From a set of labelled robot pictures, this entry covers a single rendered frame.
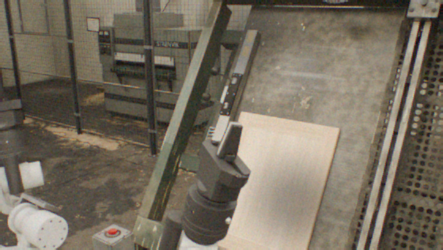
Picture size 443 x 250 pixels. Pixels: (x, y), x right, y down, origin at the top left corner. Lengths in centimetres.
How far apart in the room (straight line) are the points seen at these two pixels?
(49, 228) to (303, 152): 108
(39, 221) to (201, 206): 32
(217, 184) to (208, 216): 6
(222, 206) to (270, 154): 102
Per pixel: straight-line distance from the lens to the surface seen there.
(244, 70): 189
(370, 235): 151
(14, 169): 114
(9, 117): 117
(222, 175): 66
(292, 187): 166
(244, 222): 171
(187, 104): 197
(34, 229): 86
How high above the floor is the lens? 183
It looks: 17 degrees down
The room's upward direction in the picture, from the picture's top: straight up
